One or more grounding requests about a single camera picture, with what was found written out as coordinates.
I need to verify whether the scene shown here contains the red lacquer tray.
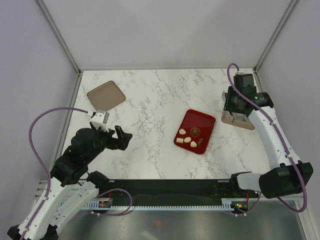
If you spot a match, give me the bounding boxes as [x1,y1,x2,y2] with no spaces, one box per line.
[173,109,216,155]

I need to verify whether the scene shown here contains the cream oval chocolate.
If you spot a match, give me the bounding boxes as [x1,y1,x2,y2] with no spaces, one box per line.
[183,137,192,143]

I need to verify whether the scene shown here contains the left aluminium frame post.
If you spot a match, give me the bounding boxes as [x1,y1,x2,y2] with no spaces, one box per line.
[34,0,82,76]

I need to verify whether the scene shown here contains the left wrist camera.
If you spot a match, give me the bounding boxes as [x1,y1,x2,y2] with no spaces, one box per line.
[90,110,110,132]

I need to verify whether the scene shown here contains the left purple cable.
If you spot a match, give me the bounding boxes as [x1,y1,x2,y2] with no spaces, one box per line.
[18,107,133,240]

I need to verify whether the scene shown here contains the white cable duct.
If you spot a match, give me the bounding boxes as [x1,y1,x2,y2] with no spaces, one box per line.
[81,198,249,212]

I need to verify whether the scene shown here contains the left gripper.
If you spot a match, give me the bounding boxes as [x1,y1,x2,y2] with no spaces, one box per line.
[85,124,133,163]

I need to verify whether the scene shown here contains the aluminium profile rail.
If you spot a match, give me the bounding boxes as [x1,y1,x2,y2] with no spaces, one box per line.
[33,179,66,201]

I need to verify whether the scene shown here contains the right aluminium frame post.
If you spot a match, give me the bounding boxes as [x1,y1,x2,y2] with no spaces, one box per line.
[253,0,300,73]

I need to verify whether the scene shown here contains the gold box lid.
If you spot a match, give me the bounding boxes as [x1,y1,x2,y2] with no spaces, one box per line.
[86,80,126,111]

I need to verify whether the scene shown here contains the gold chocolate box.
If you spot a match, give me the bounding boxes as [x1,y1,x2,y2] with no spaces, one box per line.
[221,109,255,131]

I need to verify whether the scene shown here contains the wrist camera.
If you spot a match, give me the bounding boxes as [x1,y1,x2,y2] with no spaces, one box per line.
[90,110,110,132]
[236,72,252,77]

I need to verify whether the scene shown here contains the purple cable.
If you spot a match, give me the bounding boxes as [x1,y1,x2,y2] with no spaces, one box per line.
[226,63,308,218]
[18,107,133,240]

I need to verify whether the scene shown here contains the cream heart chocolate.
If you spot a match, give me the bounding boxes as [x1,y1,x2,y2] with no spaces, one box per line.
[190,141,197,148]

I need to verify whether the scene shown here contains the aluminium frame post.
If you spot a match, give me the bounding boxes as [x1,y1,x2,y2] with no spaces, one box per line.
[253,0,300,73]
[34,0,82,76]

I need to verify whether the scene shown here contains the cream rectangular chocolate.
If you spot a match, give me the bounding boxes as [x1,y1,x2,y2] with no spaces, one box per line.
[176,137,184,143]

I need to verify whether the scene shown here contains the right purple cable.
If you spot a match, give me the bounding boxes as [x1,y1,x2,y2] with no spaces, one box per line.
[226,63,308,218]

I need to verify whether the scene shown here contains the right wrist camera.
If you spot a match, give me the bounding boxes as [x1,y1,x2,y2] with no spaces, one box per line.
[236,72,252,77]

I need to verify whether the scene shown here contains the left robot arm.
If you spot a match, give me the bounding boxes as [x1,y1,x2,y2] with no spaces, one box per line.
[7,126,133,240]

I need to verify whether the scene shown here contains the steel kitchen tongs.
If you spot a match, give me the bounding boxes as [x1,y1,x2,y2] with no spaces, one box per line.
[220,91,245,125]

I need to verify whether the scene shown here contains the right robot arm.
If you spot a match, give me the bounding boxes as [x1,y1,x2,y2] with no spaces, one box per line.
[223,74,314,199]

